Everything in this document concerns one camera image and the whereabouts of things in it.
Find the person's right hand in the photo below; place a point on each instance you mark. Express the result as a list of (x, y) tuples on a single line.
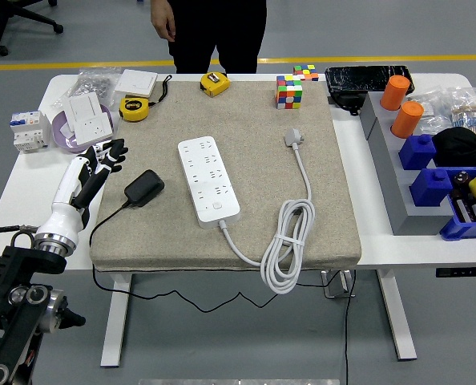
[(162, 18)]

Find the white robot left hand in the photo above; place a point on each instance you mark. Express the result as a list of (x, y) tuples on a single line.
[(67, 192)]

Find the black power adapter plug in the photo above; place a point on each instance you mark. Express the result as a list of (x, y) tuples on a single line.
[(145, 187)]

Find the white power strip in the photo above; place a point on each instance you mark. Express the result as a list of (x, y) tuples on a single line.
[(208, 182)]

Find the person's torso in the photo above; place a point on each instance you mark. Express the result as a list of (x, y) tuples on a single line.
[(218, 32)]

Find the white circuit breaker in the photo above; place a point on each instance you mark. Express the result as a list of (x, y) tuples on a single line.
[(29, 132)]

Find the square yellow tape measure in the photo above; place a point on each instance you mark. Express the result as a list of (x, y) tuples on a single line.
[(215, 83)]

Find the clear bag of screws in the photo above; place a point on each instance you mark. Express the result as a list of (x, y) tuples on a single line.
[(93, 82)]

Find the round yellow tape measure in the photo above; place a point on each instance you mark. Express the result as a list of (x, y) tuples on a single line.
[(134, 109)]

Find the large colourful puzzle cube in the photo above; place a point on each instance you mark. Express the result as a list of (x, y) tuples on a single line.
[(289, 94)]

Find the small colourful puzzle cube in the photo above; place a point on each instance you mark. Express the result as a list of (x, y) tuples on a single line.
[(307, 73)]

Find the black office chair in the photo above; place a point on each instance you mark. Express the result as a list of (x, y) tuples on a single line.
[(1, 24)]

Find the white table leg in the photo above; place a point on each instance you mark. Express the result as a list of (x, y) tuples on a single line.
[(398, 321), (114, 349)]

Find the grey-brown mat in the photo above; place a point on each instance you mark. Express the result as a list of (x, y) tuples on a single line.
[(262, 228)]

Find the black cracked tray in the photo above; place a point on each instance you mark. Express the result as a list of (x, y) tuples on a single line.
[(358, 78)]

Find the orange cylinder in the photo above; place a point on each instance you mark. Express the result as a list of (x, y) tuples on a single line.
[(406, 120), (394, 94)]

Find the grey stepped block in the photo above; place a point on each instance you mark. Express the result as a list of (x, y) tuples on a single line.
[(386, 168)]

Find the clear plastic bag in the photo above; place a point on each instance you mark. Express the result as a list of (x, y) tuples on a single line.
[(432, 112)]

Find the blue plastic block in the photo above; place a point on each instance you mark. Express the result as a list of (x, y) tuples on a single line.
[(416, 152), (430, 188)]

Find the clear bag of resistors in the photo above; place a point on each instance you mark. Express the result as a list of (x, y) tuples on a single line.
[(470, 112)]

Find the black cloth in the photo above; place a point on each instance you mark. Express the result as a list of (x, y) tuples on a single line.
[(462, 146)]

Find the dark brown bottle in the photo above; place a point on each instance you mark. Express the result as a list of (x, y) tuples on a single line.
[(461, 179)]

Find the blue plastic bin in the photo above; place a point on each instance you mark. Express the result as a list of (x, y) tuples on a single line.
[(462, 232)]

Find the black table control panel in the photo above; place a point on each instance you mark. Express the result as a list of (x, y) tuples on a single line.
[(462, 272)]

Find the white switch panel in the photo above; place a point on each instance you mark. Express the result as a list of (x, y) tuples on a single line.
[(135, 82)]

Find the white wall socket panel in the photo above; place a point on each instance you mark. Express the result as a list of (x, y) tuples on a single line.
[(95, 128)]

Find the metal bracket under table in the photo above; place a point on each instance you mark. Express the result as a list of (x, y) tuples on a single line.
[(334, 286)]

